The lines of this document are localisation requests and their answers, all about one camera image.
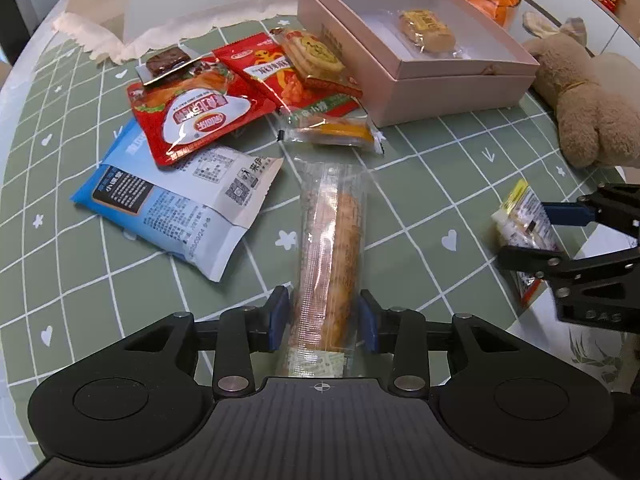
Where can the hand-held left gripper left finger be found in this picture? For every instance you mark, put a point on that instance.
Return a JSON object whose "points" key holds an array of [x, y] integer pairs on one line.
{"points": [[279, 317]]}

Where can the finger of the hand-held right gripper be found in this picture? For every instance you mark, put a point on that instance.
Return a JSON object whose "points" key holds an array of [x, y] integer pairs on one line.
{"points": [[565, 213], [530, 259]]}

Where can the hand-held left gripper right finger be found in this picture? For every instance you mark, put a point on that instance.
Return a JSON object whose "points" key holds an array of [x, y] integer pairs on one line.
{"points": [[367, 320]]}

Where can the yellow black snack packet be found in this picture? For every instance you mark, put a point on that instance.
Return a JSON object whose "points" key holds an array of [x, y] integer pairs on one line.
{"points": [[525, 220]]}

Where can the long clear biscuit stick packet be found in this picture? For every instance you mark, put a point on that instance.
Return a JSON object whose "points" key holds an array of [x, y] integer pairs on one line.
{"points": [[335, 240]]}

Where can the blue white snack packet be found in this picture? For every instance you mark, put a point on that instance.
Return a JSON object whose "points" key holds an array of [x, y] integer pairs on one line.
{"points": [[165, 210]]}

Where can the pink cardboard box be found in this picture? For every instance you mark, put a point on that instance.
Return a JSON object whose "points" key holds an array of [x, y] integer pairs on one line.
{"points": [[450, 95]]}

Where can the large red white snack packet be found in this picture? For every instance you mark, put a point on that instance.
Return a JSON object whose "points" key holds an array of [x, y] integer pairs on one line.
{"points": [[200, 115]]}

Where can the yellow pastry clear packet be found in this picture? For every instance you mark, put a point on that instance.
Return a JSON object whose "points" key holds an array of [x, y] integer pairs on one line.
{"points": [[425, 30]]}

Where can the red snack packet green end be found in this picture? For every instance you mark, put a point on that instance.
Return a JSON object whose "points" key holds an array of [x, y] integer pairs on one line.
{"points": [[260, 62]]}

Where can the round cookie clear packet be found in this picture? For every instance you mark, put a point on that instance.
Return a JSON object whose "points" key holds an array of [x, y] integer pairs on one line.
{"points": [[310, 52]]}

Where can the green checked tablecloth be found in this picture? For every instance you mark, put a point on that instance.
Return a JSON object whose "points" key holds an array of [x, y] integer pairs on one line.
{"points": [[450, 185]]}

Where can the beige plush toy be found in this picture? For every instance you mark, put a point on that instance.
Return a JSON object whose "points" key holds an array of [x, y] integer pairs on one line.
{"points": [[590, 105]]}

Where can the small orange cake packet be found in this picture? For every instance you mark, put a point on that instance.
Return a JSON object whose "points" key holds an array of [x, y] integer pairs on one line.
{"points": [[330, 130]]}

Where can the small brown snack packet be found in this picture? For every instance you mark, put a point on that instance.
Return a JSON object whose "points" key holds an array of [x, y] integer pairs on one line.
{"points": [[165, 62]]}

